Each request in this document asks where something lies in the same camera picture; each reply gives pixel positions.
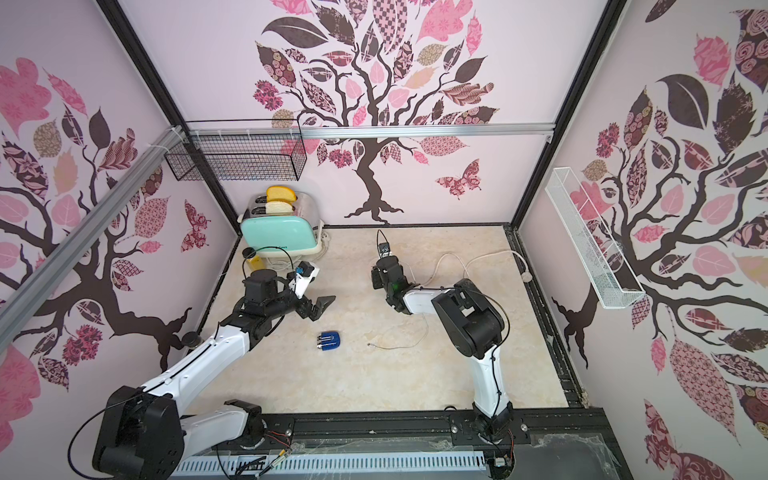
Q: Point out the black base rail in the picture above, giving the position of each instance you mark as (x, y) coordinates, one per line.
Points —
(560, 443)

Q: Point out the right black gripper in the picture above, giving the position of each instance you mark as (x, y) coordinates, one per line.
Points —
(384, 271)

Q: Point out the white slotted cable duct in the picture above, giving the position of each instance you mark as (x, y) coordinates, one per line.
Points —
(336, 465)

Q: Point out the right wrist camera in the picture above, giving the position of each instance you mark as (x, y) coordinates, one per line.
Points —
(383, 249)

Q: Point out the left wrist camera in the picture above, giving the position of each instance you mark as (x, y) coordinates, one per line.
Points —
(303, 275)

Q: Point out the black wire basket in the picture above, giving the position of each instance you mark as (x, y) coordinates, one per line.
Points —
(274, 150)

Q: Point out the left aluminium frame bar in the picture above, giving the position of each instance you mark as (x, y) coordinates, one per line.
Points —
(31, 295)

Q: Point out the yellow toast slice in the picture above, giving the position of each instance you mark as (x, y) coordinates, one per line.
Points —
(281, 194)

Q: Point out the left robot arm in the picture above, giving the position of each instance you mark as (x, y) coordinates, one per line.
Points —
(145, 432)

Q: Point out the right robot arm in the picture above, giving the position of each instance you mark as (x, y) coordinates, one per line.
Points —
(475, 328)

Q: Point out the mint green toaster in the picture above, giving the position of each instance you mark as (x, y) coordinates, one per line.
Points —
(300, 234)

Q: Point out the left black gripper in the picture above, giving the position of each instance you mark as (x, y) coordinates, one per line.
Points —
(304, 311)

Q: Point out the blue electric shaver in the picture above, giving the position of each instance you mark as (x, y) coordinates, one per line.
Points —
(329, 340)

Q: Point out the white wire shelf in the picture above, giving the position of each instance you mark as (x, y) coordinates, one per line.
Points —
(579, 205)

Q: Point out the back aluminium frame bar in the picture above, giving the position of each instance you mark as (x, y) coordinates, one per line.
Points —
(411, 131)

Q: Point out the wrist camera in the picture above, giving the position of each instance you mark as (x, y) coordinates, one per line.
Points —
(383, 249)
(303, 275)

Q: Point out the aluminium frame bar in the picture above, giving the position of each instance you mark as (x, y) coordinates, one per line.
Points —
(411, 131)
(31, 295)

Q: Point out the yellow bottle black cap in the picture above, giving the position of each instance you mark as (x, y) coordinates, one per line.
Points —
(252, 259)

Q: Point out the pale toast slice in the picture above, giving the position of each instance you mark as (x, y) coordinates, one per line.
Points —
(279, 207)

